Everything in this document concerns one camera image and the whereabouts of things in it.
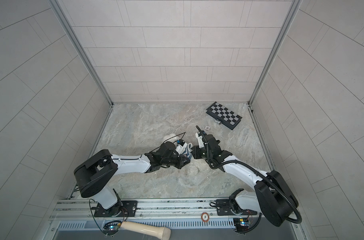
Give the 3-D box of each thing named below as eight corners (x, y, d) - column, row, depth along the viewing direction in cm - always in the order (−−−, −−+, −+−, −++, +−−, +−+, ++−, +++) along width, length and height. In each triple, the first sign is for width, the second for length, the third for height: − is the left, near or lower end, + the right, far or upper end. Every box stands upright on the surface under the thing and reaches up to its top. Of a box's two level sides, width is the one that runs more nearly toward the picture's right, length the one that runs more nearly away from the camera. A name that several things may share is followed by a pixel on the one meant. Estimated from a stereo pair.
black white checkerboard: (205, 112, 113) (206, 109, 110) (215, 104, 119) (216, 101, 116) (232, 130, 103) (233, 127, 100) (241, 120, 109) (242, 117, 106)
